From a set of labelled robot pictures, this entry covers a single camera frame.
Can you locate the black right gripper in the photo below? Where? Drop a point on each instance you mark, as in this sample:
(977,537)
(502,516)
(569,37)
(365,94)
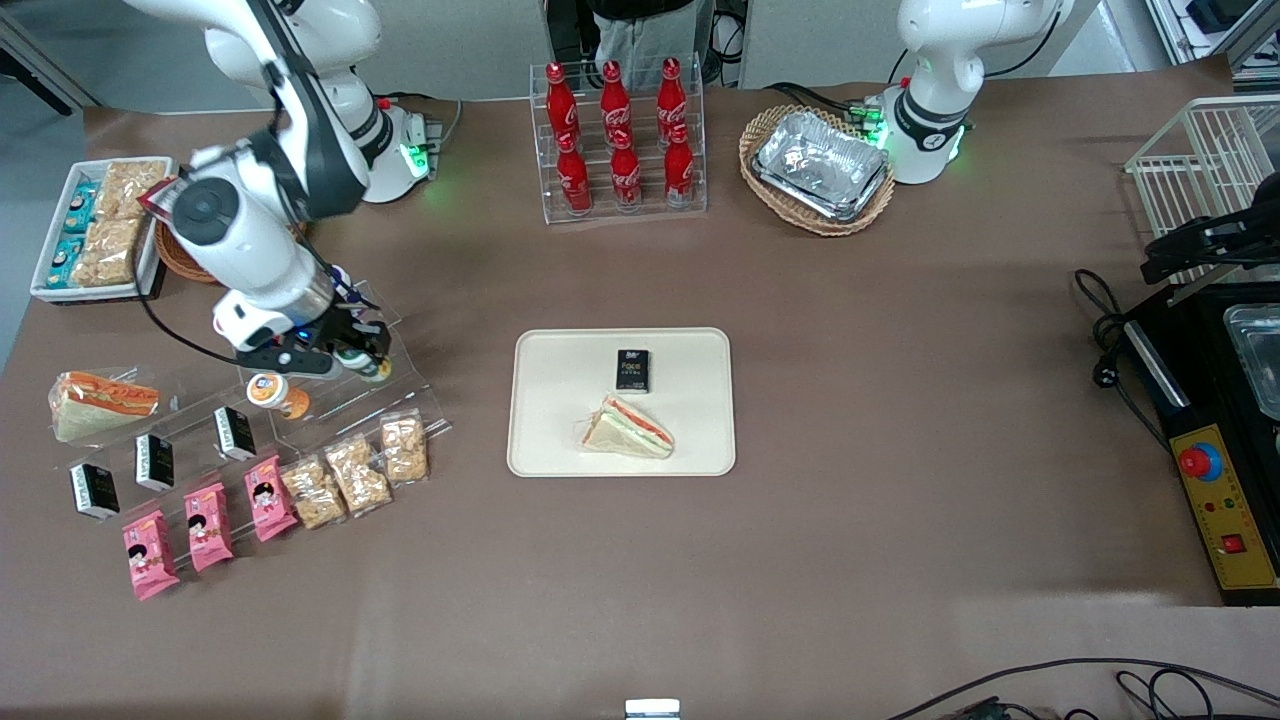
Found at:
(345,330)

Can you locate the green cap gum bottle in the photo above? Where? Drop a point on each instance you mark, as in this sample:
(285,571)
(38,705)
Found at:
(377,370)

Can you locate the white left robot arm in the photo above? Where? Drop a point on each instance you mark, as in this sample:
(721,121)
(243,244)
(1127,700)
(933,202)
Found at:
(940,90)

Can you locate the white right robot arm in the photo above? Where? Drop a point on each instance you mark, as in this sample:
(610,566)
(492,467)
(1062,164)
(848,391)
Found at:
(260,220)

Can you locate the orange cap gum bottle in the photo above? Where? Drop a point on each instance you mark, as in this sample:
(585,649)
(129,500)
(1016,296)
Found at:
(275,393)

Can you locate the beige plastic serving tray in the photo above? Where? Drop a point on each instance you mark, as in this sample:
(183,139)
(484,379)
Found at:
(560,420)

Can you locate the white rectangular snack tray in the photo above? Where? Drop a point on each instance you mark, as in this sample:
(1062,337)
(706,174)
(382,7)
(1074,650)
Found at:
(50,292)

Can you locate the silver foil tray stack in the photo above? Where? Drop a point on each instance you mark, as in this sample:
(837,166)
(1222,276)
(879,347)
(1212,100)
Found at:
(820,165)

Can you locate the metal tray in machine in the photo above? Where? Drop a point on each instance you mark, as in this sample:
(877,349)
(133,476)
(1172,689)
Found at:
(1258,360)

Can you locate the clear acrylic stepped stand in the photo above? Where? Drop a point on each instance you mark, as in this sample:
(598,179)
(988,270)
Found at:
(330,405)
(190,400)

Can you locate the clear peanut brittle pack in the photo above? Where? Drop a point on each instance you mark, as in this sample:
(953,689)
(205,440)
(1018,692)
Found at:
(130,188)
(313,492)
(357,475)
(405,448)
(105,252)

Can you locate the black tissue pack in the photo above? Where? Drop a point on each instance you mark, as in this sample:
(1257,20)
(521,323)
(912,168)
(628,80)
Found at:
(155,461)
(235,433)
(632,371)
(95,490)

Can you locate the pink snack pack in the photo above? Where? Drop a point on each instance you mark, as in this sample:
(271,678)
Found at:
(150,555)
(208,527)
(270,498)

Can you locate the brown wicker snack basket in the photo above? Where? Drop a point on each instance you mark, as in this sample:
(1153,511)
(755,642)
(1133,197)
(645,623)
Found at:
(175,255)

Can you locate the red cookie pack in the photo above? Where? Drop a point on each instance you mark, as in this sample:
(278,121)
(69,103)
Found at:
(160,197)

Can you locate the wrapped triangle sandwich orange filling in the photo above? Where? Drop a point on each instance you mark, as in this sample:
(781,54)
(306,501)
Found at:
(100,405)

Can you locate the red cola bottle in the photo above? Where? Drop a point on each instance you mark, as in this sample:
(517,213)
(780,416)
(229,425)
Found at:
(626,175)
(671,95)
(561,100)
(574,180)
(614,97)
(679,170)

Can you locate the wrapped triangle sandwich green filling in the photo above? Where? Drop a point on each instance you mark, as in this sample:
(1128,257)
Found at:
(625,432)

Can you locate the teal snack pack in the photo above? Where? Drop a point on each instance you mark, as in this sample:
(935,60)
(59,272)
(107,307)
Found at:
(66,262)
(80,208)

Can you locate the clear acrylic bottle rack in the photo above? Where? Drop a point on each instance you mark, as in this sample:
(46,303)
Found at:
(645,208)

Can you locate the person in grey trousers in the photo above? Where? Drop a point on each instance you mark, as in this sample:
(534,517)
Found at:
(650,35)

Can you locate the wicker basket with foil trays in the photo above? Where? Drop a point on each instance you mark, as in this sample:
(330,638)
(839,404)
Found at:
(765,125)

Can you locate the small white device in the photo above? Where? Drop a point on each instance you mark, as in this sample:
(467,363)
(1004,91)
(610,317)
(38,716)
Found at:
(652,709)

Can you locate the black sealing machine yellow panel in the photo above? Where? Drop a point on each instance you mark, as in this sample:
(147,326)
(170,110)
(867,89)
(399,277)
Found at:
(1195,380)

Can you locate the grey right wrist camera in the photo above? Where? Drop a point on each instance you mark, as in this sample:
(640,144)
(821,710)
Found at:
(245,320)

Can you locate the aluminium frame shelf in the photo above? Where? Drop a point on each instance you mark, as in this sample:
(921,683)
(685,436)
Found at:
(1200,40)

